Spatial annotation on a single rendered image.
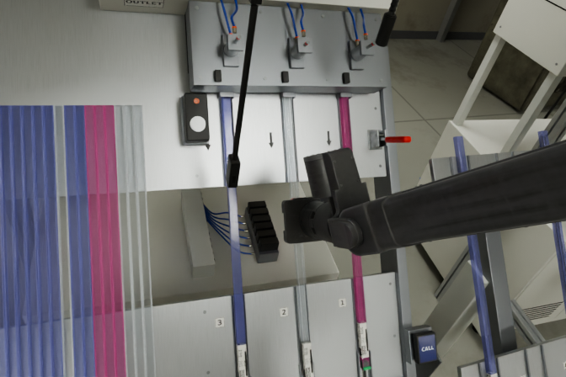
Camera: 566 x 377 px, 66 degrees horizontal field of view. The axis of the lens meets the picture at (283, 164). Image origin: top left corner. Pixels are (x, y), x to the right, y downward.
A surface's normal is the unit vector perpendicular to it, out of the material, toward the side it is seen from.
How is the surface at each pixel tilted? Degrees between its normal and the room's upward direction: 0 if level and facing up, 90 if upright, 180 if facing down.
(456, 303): 90
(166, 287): 0
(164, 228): 0
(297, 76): 45
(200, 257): 0
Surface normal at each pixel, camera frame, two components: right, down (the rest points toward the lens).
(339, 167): 0.44, -0.17
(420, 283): 0.17, -0.76
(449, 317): -0.94, 0.07
